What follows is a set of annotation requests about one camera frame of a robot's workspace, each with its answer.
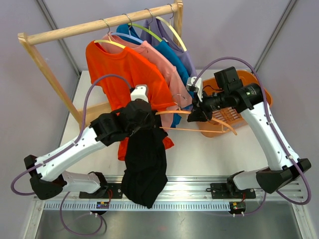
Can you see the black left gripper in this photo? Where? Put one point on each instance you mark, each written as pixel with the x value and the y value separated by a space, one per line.
pixel 150 123

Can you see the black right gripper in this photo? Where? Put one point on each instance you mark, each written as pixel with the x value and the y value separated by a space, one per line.
pixel 201 112

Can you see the orange clothes hanger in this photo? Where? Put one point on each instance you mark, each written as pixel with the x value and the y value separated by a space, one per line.
pixel 175 118

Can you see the black t shirt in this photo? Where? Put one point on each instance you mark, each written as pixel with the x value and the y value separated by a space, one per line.
pixel 145 159

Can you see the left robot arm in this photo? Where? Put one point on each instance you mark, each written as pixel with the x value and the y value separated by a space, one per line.
pixel 49 175

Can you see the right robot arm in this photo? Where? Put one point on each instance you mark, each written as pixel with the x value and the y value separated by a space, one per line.
pixel 284 164

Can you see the pink t shirt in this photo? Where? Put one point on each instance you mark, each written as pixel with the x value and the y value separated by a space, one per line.
pixel 167 69

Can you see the blue t shirt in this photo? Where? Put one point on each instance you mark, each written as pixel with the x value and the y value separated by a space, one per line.
pixel 170 55

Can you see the orange t shirt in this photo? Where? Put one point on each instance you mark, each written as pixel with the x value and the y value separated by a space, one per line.
pixel 135 70

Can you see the light blue clothes hanger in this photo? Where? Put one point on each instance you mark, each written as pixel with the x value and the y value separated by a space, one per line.
pixel 127 33

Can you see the green clothes hanger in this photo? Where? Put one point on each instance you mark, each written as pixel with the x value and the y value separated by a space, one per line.
pixel 148 31

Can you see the yellow clothes hanger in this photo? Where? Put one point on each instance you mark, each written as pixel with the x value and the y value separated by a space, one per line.
pixel 109 41

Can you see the lavender t shirt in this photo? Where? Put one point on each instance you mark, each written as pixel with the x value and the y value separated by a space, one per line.
pixel 157 27

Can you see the cream clothes hanger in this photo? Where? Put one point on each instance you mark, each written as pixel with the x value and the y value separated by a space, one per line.
pixel 172 32

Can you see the orange plastic basket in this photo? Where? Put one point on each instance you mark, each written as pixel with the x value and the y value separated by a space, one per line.
pixel 230 116

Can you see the wooden tray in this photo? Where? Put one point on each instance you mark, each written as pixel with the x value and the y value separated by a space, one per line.
pixel 92 112

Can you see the wooden clothes rack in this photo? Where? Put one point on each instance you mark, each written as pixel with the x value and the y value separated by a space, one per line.
pixel 29 42

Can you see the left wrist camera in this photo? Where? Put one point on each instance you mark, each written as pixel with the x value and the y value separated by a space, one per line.
pixel 140 92

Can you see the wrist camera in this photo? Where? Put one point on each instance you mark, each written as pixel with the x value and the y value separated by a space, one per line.
pixel 194 86
pixel 140 92

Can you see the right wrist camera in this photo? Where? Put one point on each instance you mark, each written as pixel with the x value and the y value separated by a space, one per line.
pixel 194 86

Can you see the aluminium mounting rail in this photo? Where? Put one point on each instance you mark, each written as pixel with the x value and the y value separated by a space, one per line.
pixel 180 194

